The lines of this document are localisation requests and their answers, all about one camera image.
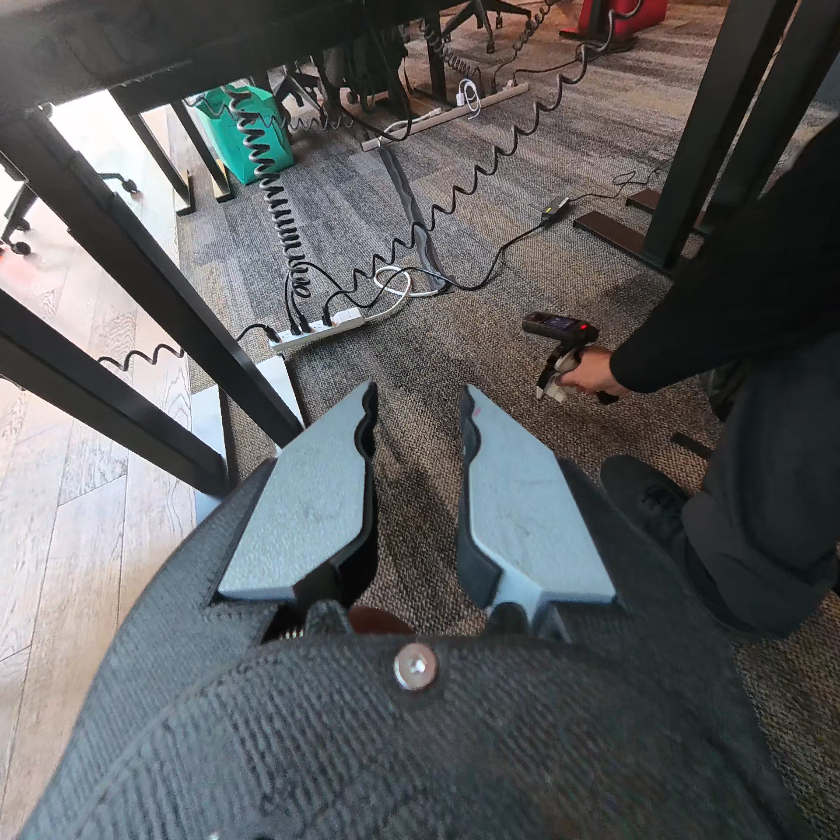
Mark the black adapter cable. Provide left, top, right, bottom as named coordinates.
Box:
left=407, top=210, right=559, bottom=296

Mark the grey floor cable cover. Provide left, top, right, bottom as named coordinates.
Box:
left=377, top=144, right=454, bottom=290

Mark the red object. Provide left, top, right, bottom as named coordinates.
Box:
left=577, top=0, right=670, bottom=37

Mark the white power strip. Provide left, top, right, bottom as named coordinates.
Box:
left=269, top=308, right=365, bottom=349

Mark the white cable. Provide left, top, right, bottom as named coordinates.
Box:
left=364, top=266, right=414, bottom=322

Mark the green bag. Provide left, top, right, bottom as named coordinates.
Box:
left=197, top=85, right=295, bottom=186

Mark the person's right hand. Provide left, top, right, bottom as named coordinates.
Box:
left=556, top=346, right=627, bottom=396

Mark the black coiled cable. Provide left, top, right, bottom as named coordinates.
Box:
left=98, top=325, right=277, bottom=371
left=325, top=42, right=588, bottom=322
left=220, top=85, right=316, bottom=329

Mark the grey power strip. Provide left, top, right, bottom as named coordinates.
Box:
left=361, top=82, right=529, bottom=152

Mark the person's right forearm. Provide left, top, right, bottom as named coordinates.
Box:
left=609, top=125, right=840, bottom=396

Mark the black table leg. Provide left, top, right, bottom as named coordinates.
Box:
left=574, top=0, right=840, bottom=273

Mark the grey desk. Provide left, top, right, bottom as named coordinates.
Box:
left=0, top=0, right=473, bottom=496

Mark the person's black shoe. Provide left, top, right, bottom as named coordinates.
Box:
left=600, top=455, right=697, bottom=552

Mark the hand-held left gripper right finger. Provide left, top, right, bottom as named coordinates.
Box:
left=456, top=384, right=618, bottom=608

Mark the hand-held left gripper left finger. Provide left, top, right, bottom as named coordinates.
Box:
left=217, top=382, right=380, bottom=603

